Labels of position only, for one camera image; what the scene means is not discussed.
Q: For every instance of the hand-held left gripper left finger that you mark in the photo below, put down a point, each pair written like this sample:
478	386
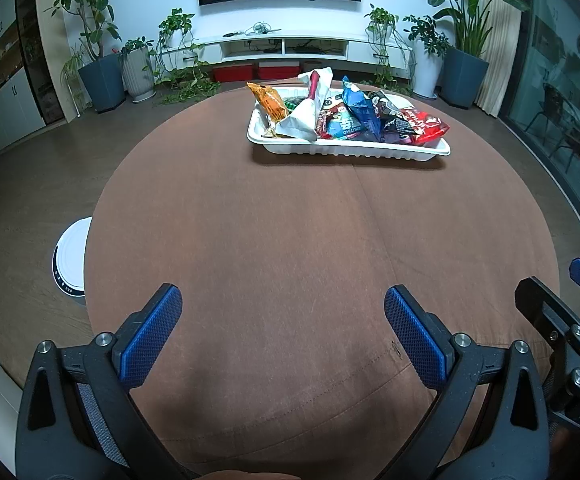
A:
152	335

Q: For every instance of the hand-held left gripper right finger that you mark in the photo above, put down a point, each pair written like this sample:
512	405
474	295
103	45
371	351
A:
412	340

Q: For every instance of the white foam tray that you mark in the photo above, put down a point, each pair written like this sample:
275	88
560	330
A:
345	149

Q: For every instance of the large red snack packet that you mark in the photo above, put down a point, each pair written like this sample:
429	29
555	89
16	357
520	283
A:
425	125

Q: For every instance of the black snack packet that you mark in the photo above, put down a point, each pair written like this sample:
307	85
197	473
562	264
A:
395	125

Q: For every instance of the blue panda snack packet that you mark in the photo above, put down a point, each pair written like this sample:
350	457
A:
342	127

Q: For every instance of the blue yellow snack packet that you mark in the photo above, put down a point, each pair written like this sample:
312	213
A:
362	110

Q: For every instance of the large white pink snack bag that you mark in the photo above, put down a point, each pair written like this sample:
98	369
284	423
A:
300	120

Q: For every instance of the orange snack packet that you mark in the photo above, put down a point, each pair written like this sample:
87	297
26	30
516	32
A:
270	100

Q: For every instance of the green dark snack packet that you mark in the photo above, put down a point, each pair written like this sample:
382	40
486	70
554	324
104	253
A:
291	106

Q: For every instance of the white round stool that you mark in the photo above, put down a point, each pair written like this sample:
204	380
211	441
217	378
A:
72	260

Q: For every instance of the broad-leaf plant in blue pot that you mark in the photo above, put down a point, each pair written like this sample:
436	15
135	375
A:
465	77

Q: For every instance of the beige curtain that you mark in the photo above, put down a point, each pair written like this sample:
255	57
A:
500	50

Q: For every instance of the leafy tree in blue pot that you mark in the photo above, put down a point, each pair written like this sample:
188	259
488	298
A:
102	82

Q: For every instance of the plant in white ribbed pot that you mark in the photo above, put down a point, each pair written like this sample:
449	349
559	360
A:
137	77

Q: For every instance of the plant in tall white pot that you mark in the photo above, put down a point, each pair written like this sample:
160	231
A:
426	75

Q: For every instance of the red storage box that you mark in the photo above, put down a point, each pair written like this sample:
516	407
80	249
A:
277	70
232	73

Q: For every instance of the small grey pot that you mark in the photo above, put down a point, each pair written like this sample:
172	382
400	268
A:
315	65

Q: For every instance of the white television cabinet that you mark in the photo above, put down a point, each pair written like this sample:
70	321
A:
365	50

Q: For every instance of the trailing vine plant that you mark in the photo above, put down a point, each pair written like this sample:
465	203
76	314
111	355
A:
380	17
175	22

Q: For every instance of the white wall cupboard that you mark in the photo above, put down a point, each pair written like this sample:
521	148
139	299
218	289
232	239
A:
10	100

